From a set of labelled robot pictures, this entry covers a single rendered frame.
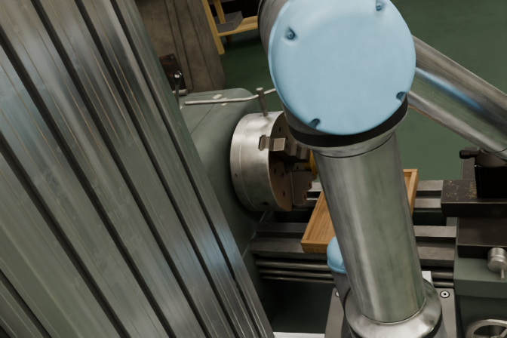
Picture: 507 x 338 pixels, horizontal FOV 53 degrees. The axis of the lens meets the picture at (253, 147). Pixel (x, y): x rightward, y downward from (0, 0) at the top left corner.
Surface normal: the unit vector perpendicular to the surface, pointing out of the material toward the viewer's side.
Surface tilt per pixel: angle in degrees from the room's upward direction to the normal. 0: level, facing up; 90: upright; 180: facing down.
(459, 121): 107
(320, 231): 0
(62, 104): 90
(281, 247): 26
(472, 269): 0
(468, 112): 93
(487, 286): 90
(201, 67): 90
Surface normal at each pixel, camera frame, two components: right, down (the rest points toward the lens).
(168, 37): -0.08, 0.52
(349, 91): 0.05, 0.36
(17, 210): 0.92, -0.10
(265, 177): -0.43, 0.27
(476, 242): -0.29, -0.83
